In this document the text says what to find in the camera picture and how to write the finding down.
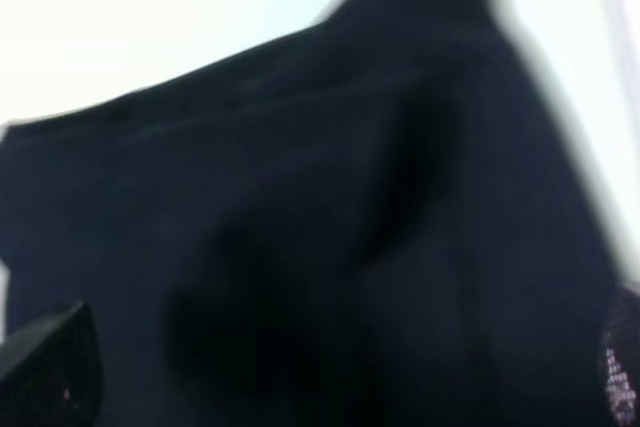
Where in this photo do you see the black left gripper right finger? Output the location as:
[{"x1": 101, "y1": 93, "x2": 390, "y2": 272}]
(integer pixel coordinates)
[{"x1": 594, "y1": 283, "x2": 639, "y2": 426}]

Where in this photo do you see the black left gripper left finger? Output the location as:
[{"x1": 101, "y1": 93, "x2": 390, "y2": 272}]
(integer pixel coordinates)
[{"x1": 1, "y1": 302, "x2": 103, "y2": 427}]

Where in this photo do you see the black short sleeve t-shirt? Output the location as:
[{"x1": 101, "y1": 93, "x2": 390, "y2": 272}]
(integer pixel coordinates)
[{"x1": 1, "y1": 0, "x2": 625, "y2": 426}]

